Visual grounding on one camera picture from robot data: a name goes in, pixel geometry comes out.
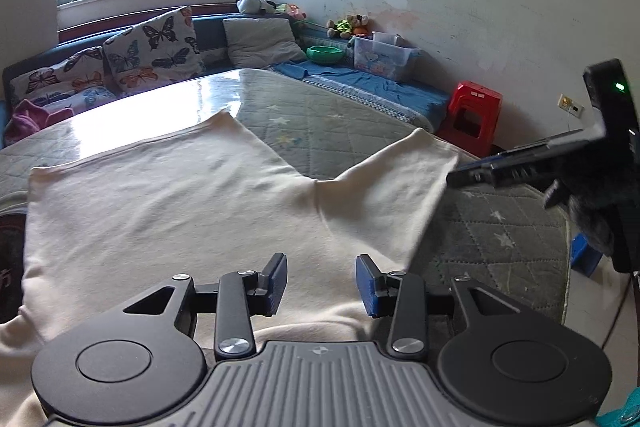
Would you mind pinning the pink and green toy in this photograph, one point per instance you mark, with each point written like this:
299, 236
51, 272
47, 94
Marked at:
292, 12

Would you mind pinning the wall socket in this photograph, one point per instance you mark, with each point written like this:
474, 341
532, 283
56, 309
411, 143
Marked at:
570, 104

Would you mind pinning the blue box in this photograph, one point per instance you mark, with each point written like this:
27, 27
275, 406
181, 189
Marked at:
585, 257

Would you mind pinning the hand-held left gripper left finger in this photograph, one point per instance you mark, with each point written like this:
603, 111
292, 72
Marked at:
276, 282

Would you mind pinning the quilted star-pattern table cover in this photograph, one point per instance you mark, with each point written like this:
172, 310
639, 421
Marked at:
325, 122

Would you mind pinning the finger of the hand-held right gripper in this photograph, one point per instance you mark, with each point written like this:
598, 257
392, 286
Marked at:
550, 143
500, 174

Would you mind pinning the dark patterned object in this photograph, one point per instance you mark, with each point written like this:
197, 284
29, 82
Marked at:
10, 267

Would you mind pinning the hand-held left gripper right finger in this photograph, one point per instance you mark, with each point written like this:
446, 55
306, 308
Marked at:
365, 287

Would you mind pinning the blue sofa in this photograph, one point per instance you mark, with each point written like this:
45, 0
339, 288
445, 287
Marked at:
210, 32

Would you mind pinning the clear plastic storage box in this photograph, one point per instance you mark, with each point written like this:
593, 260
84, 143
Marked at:
382, 59

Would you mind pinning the brown plush toys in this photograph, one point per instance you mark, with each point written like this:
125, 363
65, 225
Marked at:
347, 27

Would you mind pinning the magenta cloth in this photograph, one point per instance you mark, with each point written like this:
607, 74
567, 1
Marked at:
35, 119

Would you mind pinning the panda plush toy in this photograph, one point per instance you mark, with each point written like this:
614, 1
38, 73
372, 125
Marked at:
252, 3

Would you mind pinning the green plastic bowl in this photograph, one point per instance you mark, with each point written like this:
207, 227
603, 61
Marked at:
325, 54

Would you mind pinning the flat butterfly print pillow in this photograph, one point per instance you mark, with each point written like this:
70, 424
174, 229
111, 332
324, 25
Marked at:
55, 79

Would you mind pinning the blue blanket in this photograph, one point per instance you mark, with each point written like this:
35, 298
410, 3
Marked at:
325, 74

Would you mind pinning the person's right hand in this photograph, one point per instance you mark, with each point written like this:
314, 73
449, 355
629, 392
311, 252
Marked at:
585, 202

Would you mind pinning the cream garment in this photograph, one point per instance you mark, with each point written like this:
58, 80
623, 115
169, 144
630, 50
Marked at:
175, 207

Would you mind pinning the red plastic stool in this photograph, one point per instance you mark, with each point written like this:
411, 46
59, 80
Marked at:
475, 107

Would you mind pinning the upright butterfly print pillow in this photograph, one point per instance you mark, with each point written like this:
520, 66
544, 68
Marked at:
155, 52

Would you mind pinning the grey pillow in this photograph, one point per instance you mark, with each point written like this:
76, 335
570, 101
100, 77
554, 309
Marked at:
260, 42

